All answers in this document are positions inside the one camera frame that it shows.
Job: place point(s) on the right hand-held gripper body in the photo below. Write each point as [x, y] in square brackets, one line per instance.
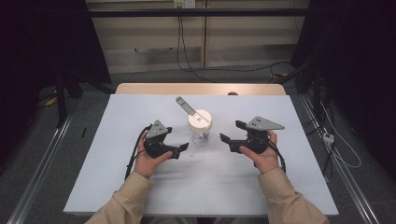
[257, 138]

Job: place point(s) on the person's right hand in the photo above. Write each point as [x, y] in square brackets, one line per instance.
[266, 161]

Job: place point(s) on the white wall socket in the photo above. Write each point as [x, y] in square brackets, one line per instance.
[178, 3]
[190, 3]

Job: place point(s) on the aluminium floor rail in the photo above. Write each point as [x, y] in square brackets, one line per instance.
[348, 177]
[37, 177]

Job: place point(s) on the white table cover board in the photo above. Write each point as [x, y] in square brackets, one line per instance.
[218, 186]

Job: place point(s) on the small black floor item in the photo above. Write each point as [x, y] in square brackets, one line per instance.
[83, 132]

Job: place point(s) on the black metal stand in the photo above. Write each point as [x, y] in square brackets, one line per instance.
[61, 99]
[316, 87]

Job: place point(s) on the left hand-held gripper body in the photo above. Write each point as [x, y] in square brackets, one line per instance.
[155, 140]

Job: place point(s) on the small dark round object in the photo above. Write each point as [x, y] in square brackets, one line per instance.
[233, 93]

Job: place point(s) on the wooden table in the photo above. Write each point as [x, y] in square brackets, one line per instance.
[155, 88]

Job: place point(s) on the beige vertical wall strip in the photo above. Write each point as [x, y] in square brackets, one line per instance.
[204, 37]

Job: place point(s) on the person's left hand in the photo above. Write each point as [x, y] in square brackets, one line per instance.
[146, 165]

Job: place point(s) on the white jar lid grey lever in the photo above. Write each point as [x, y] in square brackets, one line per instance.
[199, 122]

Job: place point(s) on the black curtain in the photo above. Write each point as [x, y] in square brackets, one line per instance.
[40, 46]
[358, 62]

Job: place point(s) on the clear glass jar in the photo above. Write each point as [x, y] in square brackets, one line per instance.
[200, 137]

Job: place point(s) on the black horizontal metal bar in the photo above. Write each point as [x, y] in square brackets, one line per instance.
[186, 12]

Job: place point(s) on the white power strip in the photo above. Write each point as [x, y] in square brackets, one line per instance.
[328, 137]

